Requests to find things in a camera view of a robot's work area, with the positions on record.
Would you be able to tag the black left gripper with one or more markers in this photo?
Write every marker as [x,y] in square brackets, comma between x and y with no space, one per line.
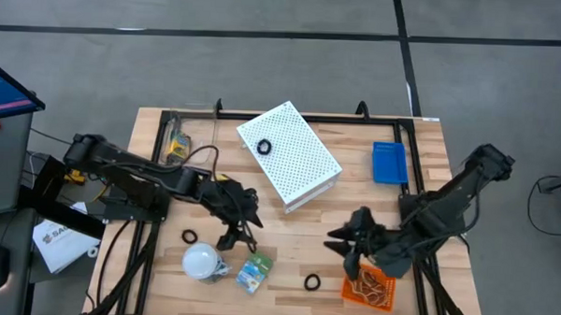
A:
[227,198]

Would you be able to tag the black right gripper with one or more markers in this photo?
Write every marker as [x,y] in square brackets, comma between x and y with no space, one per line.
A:
[364,230]

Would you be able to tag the yellow green crayon box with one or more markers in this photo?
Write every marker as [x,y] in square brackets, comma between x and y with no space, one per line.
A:
[254,273]
[179,147]

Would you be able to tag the orange plastic basket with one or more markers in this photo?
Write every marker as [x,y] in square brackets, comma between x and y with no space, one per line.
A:
[352,298]

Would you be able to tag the blue plastic basket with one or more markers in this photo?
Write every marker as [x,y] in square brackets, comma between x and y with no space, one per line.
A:
[390,163]

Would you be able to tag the clear plastic bin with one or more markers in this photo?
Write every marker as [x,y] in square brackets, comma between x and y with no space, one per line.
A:
[201,141]

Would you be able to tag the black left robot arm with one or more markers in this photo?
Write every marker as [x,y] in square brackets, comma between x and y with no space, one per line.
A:
[135,171]

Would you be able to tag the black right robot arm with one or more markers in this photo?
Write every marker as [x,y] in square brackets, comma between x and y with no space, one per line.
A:
[447,210]

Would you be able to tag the black desk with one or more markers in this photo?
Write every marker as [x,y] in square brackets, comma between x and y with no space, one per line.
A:
[18,298]

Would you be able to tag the grey desk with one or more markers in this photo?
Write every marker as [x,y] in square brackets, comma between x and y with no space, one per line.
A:
[4,166]

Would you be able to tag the white light bulb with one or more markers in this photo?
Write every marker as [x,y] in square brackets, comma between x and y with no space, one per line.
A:
[199,260]

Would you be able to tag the white perforated metal shelf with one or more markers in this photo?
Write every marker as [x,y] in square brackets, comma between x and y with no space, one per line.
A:
[299,167]

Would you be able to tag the small yellow object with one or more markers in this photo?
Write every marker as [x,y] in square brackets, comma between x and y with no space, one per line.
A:
[75,176]

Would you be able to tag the white printed booklet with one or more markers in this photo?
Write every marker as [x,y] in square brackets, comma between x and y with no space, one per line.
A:
[62,243]

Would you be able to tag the computer monitor blue screen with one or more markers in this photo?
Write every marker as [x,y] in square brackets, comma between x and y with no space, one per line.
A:
[7,89]

